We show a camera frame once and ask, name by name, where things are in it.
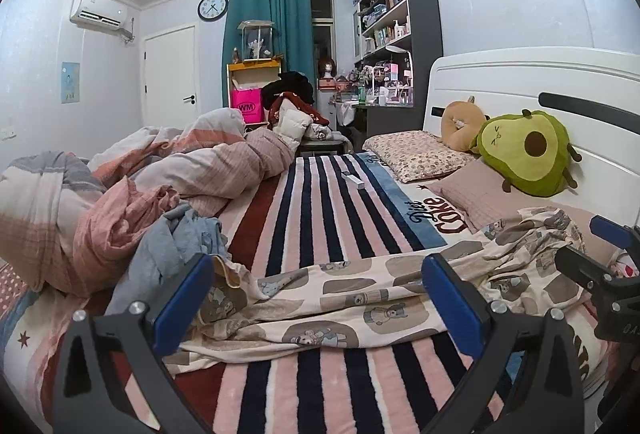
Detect bear print pyjama pants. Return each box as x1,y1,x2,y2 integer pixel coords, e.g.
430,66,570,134
164,206,606,376

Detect green avocado plush pillow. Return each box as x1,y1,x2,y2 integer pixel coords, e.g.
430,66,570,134
472,108,582,198

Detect white bed headboard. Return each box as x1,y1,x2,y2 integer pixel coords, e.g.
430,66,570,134
423,47,640,226

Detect pink ribbed pillow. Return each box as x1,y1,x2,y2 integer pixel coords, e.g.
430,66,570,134
428,160,623,266

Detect pink checked duvet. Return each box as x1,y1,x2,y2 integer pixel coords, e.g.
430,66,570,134
1,108,295,297

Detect grey blue crumpled garment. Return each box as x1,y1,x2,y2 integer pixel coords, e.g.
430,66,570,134
105,202,231,315

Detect tan bear plush toy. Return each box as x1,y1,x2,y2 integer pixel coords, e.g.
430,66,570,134
440,96,487,152

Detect floral pillow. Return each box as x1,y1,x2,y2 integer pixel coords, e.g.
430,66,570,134
362,131,476,183

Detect white remote control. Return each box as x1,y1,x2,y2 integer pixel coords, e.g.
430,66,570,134
341,172,364,190

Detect striped plush bed blanket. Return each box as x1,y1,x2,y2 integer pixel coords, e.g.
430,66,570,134
0,152,609,434

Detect dark bookshelf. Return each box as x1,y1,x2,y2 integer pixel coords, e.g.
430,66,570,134
352,0,444,138

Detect pink shopping bag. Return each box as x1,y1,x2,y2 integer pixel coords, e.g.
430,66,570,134
231,88,264,124

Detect wig on mannequin head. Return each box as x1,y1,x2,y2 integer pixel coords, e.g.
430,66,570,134
318,56,336,79

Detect white door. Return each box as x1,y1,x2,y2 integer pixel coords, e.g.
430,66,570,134
142,25,200,128

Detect pile of clothes on chair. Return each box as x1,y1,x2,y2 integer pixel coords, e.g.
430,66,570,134
260,72,331,151

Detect yellow white shelf cabinet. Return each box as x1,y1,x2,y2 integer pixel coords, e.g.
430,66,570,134
226,60,281,128

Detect white air conditioner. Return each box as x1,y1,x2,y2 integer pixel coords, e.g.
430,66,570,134
70,0,128,30

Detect glass display case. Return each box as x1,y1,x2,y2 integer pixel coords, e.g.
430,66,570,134
238,20,274,62

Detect teal curtain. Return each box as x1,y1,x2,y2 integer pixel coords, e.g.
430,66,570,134
220,0,316,106

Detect blue wall poster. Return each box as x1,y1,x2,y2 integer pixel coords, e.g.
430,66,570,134
60,62,80,104

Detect round wall clock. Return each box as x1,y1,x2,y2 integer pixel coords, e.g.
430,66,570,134
198,0,229,22

